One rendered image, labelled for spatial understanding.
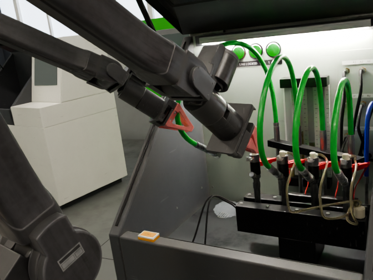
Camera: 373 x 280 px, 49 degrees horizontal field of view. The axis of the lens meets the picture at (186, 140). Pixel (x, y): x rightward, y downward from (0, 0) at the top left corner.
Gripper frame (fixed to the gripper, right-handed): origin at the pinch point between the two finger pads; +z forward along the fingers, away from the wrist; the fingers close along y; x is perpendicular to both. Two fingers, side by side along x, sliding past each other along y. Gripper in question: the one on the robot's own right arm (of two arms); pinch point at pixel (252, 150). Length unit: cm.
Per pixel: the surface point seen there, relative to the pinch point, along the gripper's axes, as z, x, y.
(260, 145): 10.8, 6.8, 6.0
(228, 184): 57, 48, 9
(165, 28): 133, 249, 168
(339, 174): 22.2, -7.9, 6.5
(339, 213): 38.3, -3.6, 2.2
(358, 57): 34, 3, 48
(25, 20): 125, 597, 217
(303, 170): 20.4, -0.2, 5.3
